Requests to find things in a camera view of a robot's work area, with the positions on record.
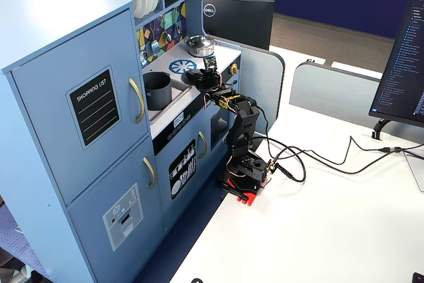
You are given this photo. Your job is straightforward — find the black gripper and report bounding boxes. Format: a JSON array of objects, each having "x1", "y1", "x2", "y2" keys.
[{"x1": 193, "y1": 68, "x2": 222, "y2": 93}]

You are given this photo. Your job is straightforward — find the dark gray pot lid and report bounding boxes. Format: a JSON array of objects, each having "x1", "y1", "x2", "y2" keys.
[{"x1": 183, "y1": 70, "x2": 207, "y2": 87}]

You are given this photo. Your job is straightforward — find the silver metal pot lid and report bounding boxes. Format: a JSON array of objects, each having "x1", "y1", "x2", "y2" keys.
[{"x1": 185, "y1": 34, "x2": 215, "y2": 49}]

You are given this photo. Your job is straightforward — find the gray toy sink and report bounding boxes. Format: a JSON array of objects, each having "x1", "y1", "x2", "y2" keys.
[{"x1": 144, "y1": 79, "x2": 193, "y2": 124}]

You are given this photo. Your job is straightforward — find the silver metal pot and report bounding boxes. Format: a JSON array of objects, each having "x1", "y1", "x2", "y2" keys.
[{"x1": 184, "y1": 39, "x2": 216, "y2": 58}]

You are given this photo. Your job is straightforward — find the dark gray pot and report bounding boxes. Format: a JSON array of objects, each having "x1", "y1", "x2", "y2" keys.
[{"x1": 142, "y1": 71, "x2": 173, "y2": 111}]

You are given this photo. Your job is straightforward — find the metal ladle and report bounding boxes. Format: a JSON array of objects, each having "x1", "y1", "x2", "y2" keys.
[{"x1": 164, "y1": 14, "x2": 175, "y2": 45}]

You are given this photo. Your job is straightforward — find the small metal spoon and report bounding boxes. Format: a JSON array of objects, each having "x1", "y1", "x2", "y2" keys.
[{"x1": 174, "y1": 7, "x2": 183, "y2": 36}]

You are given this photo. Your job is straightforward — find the metal slotted spatula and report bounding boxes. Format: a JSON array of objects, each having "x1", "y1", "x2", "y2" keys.
[{"x1": 150, "y1": 24, "x2": 161, "y2": 56}]

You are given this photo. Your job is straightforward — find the oven door with window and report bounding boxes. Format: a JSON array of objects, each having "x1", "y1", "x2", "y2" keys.
[{"x1": 207, "y1": 103, "x2": 238, "y2": 178}]

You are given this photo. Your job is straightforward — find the metal slotted spoon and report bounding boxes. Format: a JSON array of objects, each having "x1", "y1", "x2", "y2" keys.
[{"x1": 138, "y1": 29, "x2": 149, "y2": 66}]

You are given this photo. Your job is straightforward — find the gray rounded desk divider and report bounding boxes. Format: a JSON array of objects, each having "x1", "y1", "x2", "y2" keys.
[
  {"x1": 238, "y1": 45, "x2": 286, "y2": 133},
  {"x1": 288, "y1": 60, "x2": 382, "y2": 129}
]

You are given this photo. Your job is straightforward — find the black Dell monitor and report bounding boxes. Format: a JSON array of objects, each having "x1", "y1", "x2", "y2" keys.
[{"x1": 201, "y1": 0, "x2": 276, "y2": 52}]

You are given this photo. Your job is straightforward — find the dishwasher door with dishes print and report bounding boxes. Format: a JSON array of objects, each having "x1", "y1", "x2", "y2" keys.
[{"x1": 154, "y1": 115, "x2": 213, "y2": 227}]

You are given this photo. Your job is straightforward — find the light blue toy kitchen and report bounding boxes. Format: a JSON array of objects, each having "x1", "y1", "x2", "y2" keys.
[{"x1": 0, "y1": 0, "x2": 242, "y2": 283}]

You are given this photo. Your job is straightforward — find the fridge door with shopping list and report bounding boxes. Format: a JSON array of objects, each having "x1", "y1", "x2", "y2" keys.
[{"x1": 9, "y1": 9, "x2": 150, "y2": 207}]

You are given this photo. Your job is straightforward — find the fridge door with dispenser print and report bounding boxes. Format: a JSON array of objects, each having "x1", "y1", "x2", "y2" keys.
[{"x1": 66, "y1": 136, "x2": 164, "y2": 283}]

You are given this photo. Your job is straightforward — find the monitor showing code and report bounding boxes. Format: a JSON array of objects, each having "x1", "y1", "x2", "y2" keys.
[{"x1": 368, "y1": 0, "x2": 424, "y2": 129}]

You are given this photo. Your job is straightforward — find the silver stand base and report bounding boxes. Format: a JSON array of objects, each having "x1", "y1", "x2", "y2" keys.
[{"x1": 401, "y1": 149, "x2": 424, "y2": 193}]

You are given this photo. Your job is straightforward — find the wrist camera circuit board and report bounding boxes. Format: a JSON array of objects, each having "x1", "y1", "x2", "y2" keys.
[{"x1": 202, "y1": 56, "x2": 219, "y2": 71}]

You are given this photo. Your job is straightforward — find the thin servo wire bundle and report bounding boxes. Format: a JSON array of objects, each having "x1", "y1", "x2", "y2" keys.
[{"x1": 202, "y1": 90, "x2": 235, "y2": 113}]

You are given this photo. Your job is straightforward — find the gold shopping list door handle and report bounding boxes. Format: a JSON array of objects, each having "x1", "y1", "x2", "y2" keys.
[{"x1": 128, "y1": 77, "x2": 146, "y2": 125}]

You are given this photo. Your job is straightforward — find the gold dishwasher door handle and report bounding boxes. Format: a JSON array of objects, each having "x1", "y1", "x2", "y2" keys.
[{"x1": 197, "y1": 130, "x2": 209, "y2": 159}]

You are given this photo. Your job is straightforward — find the gold dispenser door handle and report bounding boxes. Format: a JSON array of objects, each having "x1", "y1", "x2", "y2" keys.
[{"x1": 142, "y1": 156, "x2": 157, "y2": 190}]

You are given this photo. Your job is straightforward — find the thick black power cable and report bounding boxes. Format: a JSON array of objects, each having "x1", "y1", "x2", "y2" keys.
[{"x1": 270, "y1": 145, "x2": 424, "y2": 184}]

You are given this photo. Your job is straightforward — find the red arm base plate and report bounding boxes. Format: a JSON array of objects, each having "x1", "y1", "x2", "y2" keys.
[{"x1": 217, "y1": 176, "x2": 273, "y2": 207}]

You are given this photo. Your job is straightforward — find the thin black camera cable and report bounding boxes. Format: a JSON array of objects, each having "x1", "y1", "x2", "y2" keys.
[{"x1": 254, "y1": 103, "x2": 424, "y2": 166}]

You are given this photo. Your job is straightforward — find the black monitor mount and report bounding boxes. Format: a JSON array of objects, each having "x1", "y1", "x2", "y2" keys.
[{"x1": 371, "y1": 118, "x2": 392, "y2": 141}]

